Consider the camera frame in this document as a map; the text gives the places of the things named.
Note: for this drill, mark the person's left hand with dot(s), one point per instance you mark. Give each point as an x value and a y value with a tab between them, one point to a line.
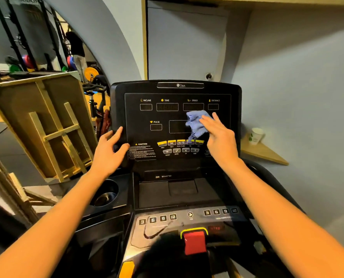
106	156

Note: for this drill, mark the person's right hand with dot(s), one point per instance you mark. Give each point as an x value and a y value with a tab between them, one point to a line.
222	144

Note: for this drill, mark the person's left thumb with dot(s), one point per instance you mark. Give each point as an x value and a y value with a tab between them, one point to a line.
122	151

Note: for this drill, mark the person's right thumb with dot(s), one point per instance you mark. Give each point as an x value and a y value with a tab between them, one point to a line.
207	124

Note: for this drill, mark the blue cleaning cloth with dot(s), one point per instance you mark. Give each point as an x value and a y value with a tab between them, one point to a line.
193	124

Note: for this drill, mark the person's left forearm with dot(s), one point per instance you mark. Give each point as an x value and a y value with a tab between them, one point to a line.
53	225

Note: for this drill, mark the person's right forearm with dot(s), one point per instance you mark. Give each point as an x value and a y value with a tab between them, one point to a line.
279	222

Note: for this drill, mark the black treadmill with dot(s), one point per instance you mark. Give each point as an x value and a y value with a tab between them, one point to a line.
160	130

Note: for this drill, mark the round door lock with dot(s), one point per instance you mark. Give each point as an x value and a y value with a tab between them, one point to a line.
209	76

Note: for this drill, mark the black exercise bike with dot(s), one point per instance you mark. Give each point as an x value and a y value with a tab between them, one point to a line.
98	109

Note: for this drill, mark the white paper cup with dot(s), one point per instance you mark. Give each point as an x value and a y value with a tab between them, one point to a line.
256	136

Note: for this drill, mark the wooden corner shelf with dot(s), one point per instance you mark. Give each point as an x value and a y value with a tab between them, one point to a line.
261	151

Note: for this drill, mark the white door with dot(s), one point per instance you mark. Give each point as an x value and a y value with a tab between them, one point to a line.
186	43

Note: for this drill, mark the yellow weight plate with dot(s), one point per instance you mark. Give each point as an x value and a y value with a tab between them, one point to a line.
90	73

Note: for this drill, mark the blue and red weight plates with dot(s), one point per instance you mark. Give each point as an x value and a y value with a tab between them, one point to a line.
71	63

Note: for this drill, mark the red safety key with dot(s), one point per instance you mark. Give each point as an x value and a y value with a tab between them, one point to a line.
195	243

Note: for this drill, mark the red weight plate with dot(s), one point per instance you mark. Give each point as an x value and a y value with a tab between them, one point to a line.
27	61

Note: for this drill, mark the green weight plate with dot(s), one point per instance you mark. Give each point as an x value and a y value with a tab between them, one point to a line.
14	68

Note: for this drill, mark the black squat rack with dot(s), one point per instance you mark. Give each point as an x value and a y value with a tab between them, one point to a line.
18	34

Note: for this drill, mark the wooden board with frame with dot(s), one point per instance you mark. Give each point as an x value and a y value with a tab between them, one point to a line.
24	109

